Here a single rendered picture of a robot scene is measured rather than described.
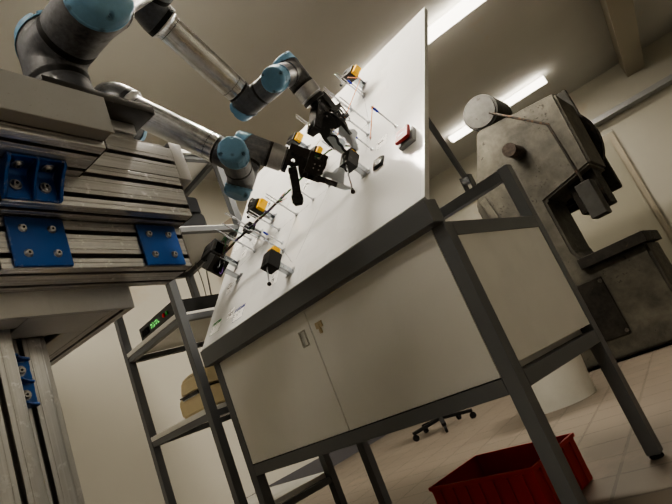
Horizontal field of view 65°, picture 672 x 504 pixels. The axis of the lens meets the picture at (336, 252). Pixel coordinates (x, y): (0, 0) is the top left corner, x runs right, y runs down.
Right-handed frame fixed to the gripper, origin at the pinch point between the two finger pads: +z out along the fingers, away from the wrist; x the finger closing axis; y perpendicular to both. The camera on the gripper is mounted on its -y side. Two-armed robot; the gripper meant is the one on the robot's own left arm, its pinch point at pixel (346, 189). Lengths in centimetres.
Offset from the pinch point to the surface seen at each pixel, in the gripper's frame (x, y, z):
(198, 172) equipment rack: 129, -18, -56
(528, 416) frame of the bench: -50, -35, 49
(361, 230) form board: -9.8, -9.5, 6.4
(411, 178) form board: -17.1, 8.5, 12.9
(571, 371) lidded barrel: 103, -54, 171
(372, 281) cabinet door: -13.1, -21.9, 13.6
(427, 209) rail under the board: -29.9, 2.0, 15.9
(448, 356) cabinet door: -33, -31, 33
